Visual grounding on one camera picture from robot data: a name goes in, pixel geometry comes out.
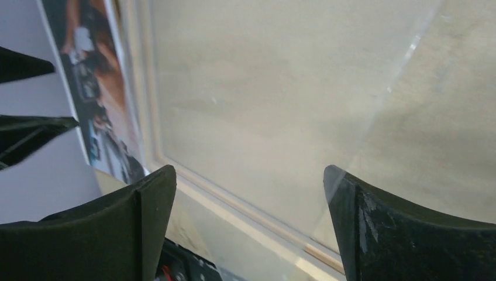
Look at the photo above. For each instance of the glossy photo print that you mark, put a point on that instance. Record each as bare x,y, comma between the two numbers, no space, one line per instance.
86,43

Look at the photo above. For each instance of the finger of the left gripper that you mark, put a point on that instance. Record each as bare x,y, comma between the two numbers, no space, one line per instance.
21,136
17,66

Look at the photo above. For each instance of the wooden picture frame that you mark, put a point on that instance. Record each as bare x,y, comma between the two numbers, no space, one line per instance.
205,102

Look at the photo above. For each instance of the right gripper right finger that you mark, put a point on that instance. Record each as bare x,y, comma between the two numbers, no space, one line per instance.
381,236

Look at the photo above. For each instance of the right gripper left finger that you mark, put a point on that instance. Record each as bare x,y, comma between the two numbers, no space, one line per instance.
118,236

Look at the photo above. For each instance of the clear acrylic sheet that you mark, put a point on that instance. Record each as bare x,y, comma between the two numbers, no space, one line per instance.
334,63

